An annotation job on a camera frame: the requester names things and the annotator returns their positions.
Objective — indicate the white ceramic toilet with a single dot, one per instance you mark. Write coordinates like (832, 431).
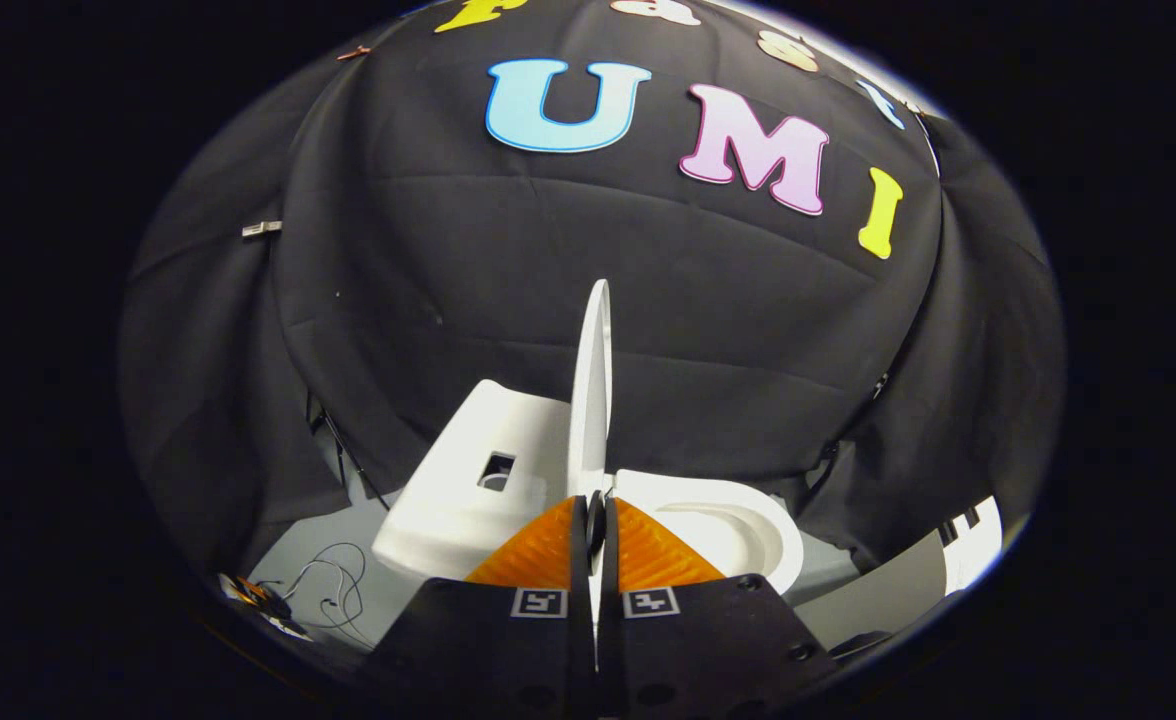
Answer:
(448, 500)

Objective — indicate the white and black structure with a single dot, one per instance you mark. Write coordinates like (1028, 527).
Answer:
(973, 545)

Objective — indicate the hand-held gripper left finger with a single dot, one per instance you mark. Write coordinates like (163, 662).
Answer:
(580, 600)

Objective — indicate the silver metal clip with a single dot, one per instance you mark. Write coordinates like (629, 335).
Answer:
(261, 229)

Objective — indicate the white toilet lid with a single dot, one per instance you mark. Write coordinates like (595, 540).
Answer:
(593, 400)

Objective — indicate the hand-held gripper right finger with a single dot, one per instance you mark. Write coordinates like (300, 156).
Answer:
(610, 600)

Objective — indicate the copper metal clip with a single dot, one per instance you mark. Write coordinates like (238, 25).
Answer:
(353, 52)

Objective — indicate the white toilet seat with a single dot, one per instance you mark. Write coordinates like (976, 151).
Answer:
(763, 520)

